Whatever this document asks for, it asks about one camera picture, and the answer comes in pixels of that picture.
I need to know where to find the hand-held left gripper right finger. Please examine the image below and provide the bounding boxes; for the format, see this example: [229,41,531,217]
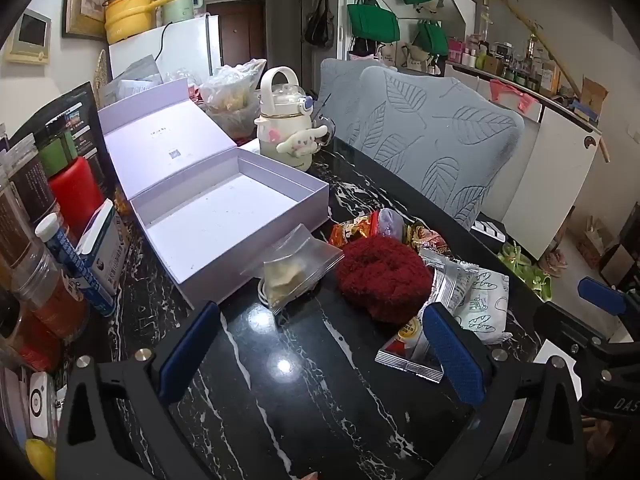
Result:
[415,303,586,480]

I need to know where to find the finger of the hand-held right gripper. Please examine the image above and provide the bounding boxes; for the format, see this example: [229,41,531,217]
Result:
[534,301,608,357]
[577,276,640,331]

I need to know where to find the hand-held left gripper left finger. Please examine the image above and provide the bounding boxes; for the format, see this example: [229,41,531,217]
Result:
[55,301,223,480]

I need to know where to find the red and silver snack packet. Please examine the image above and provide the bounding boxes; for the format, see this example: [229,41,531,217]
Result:
[375,315,446,385]

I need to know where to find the white bread-print packet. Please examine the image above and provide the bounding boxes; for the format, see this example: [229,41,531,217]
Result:
[452,267,511,345]

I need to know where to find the dark red fuzzy scrunchie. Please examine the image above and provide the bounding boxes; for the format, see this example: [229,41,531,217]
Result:
[335,235,435,323]

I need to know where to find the clear zip bag with snack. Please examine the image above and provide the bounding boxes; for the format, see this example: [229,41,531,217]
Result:
[262,223,346,311]

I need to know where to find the lavender gift box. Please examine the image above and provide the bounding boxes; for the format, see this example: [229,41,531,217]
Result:
[97,78,331,310]

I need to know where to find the purple tasselled sachet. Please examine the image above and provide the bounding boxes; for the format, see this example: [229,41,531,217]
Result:
[377,208,405,238]

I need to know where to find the red gold candy packet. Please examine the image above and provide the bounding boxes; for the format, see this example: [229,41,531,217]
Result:
[329,212,381,247]

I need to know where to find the green slippers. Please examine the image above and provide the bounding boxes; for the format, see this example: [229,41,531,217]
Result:
[497,240,553,301]

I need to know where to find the blue and white medicine box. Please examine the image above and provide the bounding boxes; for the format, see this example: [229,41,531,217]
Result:
[75,199,132,297]

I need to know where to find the white cabinet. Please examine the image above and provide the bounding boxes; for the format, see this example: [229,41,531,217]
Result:
[445,60,603,261]

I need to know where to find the blue tablet tube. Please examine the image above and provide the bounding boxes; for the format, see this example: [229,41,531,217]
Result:
[35,212,116,317]

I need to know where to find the white round-button device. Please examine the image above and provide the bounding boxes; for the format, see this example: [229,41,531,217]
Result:
[27,372,56,438]

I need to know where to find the red bottle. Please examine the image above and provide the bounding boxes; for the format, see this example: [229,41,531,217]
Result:
[48,156,105,238]

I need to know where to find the yellow object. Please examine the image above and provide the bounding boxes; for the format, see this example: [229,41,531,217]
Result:
[25,439,57,480]

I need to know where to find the cardboard box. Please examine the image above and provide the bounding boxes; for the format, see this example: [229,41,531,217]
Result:
[572,77,608,126]

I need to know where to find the grey leaf-pattern chair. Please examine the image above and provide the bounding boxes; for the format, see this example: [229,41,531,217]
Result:
[340,66,525,231]
[318,57,381,126]

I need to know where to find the pink plastic bags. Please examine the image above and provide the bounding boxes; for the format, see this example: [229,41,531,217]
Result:
[489,79,543,116]

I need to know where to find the dark brown spice jar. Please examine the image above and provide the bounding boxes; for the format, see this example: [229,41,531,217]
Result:
[7,132,58,221]

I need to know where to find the green-label dark jar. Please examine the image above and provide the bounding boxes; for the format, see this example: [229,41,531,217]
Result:
[37,130,78,178]

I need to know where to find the cream cartoon water bottle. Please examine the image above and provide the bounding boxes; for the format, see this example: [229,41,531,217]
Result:
[254,66,337,173]

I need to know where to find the row of bottles and jars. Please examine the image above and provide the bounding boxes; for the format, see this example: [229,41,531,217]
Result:
[447,30,566,98]

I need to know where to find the black printed pouch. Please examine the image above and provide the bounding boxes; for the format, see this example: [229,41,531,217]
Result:
[10,81,116,196]

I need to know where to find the clear plastic bag of food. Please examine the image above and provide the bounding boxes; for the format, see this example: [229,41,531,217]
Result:
[199,58,267,138]

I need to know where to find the bamboo pole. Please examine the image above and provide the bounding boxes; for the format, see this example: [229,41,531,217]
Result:
[472,0,611,163]

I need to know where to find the grey plastic mailer bags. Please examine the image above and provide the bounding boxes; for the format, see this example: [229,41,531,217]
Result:
[102,55,166,106]

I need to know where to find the woven rattan mat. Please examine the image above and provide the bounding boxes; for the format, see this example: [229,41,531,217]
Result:
[94,50,112,92]

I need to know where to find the white refrigerator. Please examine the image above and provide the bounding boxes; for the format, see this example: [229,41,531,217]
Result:
[109,14,222,86]

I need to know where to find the brown door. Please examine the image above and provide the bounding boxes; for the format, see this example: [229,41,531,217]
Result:
[206,0,267,66]

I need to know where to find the yellow cooking pot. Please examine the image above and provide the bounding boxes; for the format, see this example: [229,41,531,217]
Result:
[103,0,178,45]

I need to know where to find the pale green electric kettle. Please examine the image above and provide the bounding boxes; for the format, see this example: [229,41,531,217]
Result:
[162,0,203,25]

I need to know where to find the black hanging handbag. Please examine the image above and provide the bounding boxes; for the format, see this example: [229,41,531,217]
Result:
[305,0,335,50]

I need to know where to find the black power cable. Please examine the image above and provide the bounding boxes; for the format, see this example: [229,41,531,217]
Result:
[155,22,173,61]

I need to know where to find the beige wall intercom panel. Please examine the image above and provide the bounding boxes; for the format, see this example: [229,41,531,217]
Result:
[6,9,52,65]

